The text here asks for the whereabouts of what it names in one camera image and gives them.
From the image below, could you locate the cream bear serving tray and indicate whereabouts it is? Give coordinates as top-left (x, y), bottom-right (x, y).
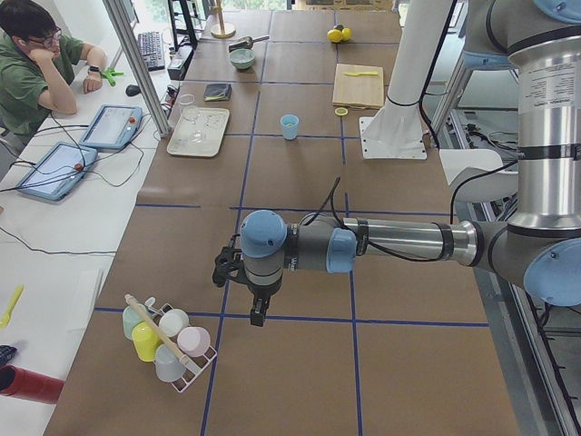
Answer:
top-left (167, 108), bottom-right (230, 158)

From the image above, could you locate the seated person green shirt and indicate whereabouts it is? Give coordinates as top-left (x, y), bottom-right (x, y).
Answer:
top-left (1, 1), bottom-right (106, 141)

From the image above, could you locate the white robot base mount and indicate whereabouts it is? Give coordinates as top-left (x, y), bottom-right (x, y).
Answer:
top-left (359, 0), bottom-right (456, 160)

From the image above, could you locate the light blue plastic cup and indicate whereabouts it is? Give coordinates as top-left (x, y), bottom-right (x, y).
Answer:
top-left (280, 114), bottom-right (300, 141)

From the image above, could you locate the yellow plastic knife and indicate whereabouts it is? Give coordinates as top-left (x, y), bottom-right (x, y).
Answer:
top-left (343, 70), bottom-right (379, 77)

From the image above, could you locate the red cylinder bottle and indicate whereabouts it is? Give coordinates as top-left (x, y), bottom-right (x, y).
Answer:
top-left (1, 365), bottom-right (64, 404)

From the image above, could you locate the grey folded cloth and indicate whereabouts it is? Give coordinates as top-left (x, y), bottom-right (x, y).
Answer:
top-left (203, 83), bottom-right (231, 102)

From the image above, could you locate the bamboo cutting board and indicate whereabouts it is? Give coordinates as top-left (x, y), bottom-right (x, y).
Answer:
top-left (332, 64), bottom-right (385, 109)

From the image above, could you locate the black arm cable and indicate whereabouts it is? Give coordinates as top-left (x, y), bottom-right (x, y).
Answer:
top-left (301, 176), bottom-right (450, 263)

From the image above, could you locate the yellow cup in rack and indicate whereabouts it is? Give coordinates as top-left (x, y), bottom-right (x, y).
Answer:
top-left (131, 322), bottom-right (162, 362)

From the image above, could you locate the clear wine glass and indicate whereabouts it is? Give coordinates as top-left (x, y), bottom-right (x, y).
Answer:
top-left (178, 94), bottom-right (204, 143)

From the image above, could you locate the aluminium frame post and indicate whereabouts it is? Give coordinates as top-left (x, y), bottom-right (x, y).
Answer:
top-left (103, 0), bottom-right (171, 138)

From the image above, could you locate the green clamp tool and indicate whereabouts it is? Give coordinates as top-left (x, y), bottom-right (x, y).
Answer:
top-left (101, 68), bottom-right (123, 87)

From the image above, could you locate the teach pendant tablet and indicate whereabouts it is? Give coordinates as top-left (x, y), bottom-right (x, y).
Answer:
top-left (79, 104), bottom-right (143, 151)
top-left (15, 142), bottom-right (98, 202)

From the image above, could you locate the pink cup in rack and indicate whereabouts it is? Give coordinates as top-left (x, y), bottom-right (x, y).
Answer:
top-left (177, 326), bottom-right (211, 357)

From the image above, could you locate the near teach pendant tablet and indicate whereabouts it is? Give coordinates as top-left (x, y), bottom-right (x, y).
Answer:
top-left (15, 142), bottom-right (98, 202)

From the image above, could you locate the green cup in rack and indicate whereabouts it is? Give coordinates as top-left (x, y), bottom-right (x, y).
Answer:
top-left (122, 305), bottom-right (143, 340)

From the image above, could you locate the grey-blue cup in rack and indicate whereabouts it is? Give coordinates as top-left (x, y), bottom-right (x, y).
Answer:
top-left (154, 344), bottom-right (185, 382)

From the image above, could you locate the white wire cup rack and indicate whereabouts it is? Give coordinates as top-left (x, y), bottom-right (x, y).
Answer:
top-left (145, 297), bottom-right (217, 392)

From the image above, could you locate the steel ice scoop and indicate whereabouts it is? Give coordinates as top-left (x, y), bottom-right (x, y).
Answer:
top-left (228, 35), bottom-right (270, 53)

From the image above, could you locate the green bowl of ice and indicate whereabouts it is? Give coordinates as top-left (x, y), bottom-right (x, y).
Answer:
top-left (229, 48), bottom-right (255, 71)

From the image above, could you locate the black keyboard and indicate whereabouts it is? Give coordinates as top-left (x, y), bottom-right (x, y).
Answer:
top-left (137, 31), bottom-right (165, 71)

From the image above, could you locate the far teach pendant tablet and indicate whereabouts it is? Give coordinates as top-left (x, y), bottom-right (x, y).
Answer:
top-left (79, 104), bottom-right (143, 151)

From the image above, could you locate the black computer mouse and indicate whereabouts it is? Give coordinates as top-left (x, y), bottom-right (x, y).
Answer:
top-left (125, 84), bottom-right (141, 97)

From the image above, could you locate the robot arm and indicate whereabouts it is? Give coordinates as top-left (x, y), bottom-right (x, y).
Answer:
top-left (237, 1), bottom-right (580, 326)

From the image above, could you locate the wooden rack handle rod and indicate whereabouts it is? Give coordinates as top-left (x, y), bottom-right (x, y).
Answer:
top-left (124, 293), bottom-right (191, 366)

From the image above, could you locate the white cup in rack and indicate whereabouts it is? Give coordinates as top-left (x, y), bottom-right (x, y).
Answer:
top-left (159, 309), bottom-right (190, 338)

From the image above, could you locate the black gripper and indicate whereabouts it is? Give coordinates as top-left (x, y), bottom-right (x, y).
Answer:
top-left (247, 279), bottom-right (281, 326)

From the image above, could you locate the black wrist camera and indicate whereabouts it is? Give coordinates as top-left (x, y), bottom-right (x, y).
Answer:
top-left (212, 233), bottom-right (248, 288)

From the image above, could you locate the whole yellow lemon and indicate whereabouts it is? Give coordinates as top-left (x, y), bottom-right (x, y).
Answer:
top-left (341, 27), bottom-right (351, 41)
top-left (327, 28), bottom-right (343, 44)

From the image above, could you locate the yellow plastic spatula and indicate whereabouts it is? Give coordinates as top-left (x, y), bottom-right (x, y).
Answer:
top-left (0, 284), bottom-right (24, 329)

